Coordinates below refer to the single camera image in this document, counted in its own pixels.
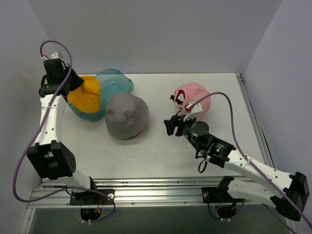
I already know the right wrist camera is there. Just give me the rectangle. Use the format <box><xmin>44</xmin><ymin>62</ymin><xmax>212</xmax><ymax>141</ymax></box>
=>
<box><xmin>183</xmin><ymin>102</ymin><xmax>203</xmax><ymax>122</ymax></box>

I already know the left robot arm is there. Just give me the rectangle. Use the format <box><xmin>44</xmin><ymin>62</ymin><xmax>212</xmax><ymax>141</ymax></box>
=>
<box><xmin>26</xmin><ymin>57</ymin><xmax>98</xmax><ymax>204</ymax></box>

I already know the grey bucket hat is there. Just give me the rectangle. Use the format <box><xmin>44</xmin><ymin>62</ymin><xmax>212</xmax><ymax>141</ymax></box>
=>
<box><xmin>105</xmin><ymin>93</ymin><xmax>149</xmax><ymax>140</ymax></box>

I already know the aluminium frame rail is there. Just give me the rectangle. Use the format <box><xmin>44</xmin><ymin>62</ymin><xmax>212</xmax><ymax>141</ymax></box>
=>
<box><xmin>26</xmin><ymin>177</ymin><xmax>291</xmax><ymax>210</ymax></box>

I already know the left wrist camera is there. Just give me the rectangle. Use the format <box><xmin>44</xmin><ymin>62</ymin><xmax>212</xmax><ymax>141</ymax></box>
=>
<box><xmin>41</xmin><ymin>52</ymin><xmax>63</xmax><ymax>61</ymax></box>

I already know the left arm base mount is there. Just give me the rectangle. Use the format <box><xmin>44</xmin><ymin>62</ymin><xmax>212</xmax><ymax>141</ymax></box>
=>
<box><xmin>69</xmin><ymin>192</ymin><xmax>113</xmax><ymax>206</ymax></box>

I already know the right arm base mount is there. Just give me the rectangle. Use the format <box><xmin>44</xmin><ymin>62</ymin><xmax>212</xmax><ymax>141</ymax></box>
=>
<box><xmin>201</xmin><ymin>187</ymin><xmax>244</xmax><ymax>204</ymax></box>

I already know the wooden mushroom hat stand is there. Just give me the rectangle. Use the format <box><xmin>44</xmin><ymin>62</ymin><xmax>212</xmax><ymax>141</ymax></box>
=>
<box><xmin>127</xmin><ymin>132</ymin><xmax>141</xmax><ymax>140</ymax></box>

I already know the light pink baseball cap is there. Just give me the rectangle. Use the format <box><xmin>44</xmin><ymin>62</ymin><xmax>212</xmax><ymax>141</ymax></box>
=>
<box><xmin>175</xmin><ymin>82</ymin><xmax>211</xmax><ymax>120</ymax></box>

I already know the yellow bucket hat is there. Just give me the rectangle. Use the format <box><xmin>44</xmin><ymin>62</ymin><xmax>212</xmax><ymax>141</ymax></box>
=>
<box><xmin>67</xmin><ymin>76</ymin><xmax>101</xmax><ymax>114</ymax></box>

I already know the teal plastic basin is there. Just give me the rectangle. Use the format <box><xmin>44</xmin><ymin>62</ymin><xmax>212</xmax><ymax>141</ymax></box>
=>
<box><xmin>68</xmin><ymin>69</ymin><xmax>134</xmax><ymax>122</ymax></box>

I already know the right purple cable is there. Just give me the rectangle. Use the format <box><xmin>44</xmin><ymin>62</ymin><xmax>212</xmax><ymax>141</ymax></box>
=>
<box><xmin>185</xmin><ymin>91</ymin><xmax>312</xmax><ymax>234</ymax></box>

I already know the magenta baseball cap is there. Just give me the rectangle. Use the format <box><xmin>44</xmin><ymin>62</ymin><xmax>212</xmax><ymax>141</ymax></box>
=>
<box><xmin>170</xmin><ymin>90</ymin><xmax>190</xmax><ymax>112</ymax></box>

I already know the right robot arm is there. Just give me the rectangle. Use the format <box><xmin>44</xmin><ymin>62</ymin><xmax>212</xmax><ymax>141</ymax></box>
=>
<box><xmin>164</xmin><ymin>114</ymin><xmax>310</xmax><ymax>221</ymax></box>

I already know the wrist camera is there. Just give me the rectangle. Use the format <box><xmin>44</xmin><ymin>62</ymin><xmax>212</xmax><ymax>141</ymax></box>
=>
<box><xmin>41</xmin><ymin>52</ymin><xmax>63</xmax><ymax>61</ymax></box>
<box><xmin>183</xmin><ymin>102</ymin><xmax>203</xmax><ymax>122</ymax></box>

